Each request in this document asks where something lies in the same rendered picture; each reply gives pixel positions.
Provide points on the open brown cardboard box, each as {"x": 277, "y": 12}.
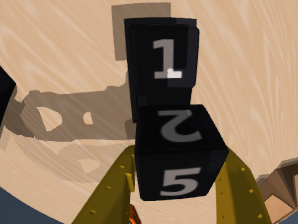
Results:
{"x": 277, "y": 189}

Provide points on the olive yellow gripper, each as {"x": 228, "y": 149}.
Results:
{"x": 238, "y": 198}

